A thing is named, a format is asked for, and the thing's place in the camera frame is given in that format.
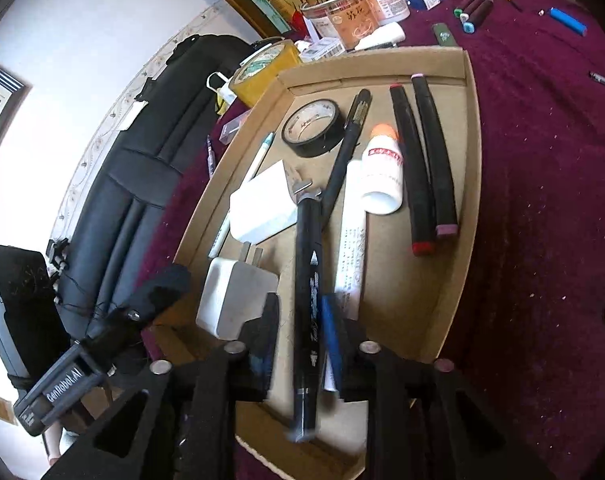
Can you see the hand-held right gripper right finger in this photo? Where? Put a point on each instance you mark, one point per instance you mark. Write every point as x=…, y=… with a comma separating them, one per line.
x=332, y=340

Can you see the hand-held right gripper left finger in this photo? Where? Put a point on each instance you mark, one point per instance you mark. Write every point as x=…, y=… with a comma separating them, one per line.
x=255, y=355

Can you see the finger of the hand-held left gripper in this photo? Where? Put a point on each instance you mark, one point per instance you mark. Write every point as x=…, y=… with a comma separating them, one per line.
x=162, y=287

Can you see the black printed marker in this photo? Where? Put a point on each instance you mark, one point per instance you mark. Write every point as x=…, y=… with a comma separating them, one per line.
x=307, y=280

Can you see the shallow cardboard box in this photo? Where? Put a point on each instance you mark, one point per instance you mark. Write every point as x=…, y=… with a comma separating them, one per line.
x=397, y=300

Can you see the white printed tube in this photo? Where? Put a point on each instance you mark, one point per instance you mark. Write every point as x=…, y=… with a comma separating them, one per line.
x=350, y=240

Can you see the white bottle orange cap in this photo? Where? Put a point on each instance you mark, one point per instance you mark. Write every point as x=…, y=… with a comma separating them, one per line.
x=382, y=175

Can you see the black marker red cap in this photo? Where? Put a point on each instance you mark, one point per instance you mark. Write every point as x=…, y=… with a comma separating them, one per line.
x=412, y=170

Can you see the black clip pen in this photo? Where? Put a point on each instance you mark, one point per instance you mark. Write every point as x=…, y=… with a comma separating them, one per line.
x=350, y=145

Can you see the black tape roll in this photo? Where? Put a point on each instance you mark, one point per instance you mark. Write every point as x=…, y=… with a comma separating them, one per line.
x=327, y=141

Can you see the black marker pink cap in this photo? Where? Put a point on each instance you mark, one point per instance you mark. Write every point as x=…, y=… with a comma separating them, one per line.
x=435, y=155

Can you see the white plug adapter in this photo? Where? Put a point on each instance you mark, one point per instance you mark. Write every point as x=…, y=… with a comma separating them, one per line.
x=232, y=295

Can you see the black leather chair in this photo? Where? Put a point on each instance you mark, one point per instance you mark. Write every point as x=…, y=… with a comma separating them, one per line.
x=132, y=170

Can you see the white square charger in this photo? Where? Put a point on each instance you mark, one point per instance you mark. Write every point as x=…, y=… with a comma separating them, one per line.
x=262, y=205

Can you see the white pen teal tip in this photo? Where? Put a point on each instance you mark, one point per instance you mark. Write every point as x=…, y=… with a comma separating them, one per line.
x=264, y=152

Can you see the clear plastic box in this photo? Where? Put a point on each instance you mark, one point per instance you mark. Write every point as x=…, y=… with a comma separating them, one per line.
x=235, y=129

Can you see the yellow tape roll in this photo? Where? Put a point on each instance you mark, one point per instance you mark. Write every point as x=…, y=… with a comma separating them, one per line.
x=255, y=87

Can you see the dark framed picture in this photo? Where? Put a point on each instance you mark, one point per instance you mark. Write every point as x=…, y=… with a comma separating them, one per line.
x=5, y=95

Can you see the white squeeze tube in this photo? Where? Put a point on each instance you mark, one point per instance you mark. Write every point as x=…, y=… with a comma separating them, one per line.
x=385, y=35

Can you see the clear orange printed cup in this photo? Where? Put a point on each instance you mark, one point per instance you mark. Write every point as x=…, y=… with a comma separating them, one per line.
x=342, y=22

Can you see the green flat stick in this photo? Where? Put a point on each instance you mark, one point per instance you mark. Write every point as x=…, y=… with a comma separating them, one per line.
x=442, y=35

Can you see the black marker blue cap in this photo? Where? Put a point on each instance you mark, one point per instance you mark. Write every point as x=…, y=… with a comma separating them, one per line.
x=480, y=12

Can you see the black marker green cap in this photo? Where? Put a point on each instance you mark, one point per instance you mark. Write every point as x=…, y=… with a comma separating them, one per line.
x=470, y=1

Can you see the blue lighter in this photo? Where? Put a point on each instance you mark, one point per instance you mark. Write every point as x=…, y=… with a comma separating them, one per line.
x=568, y=21

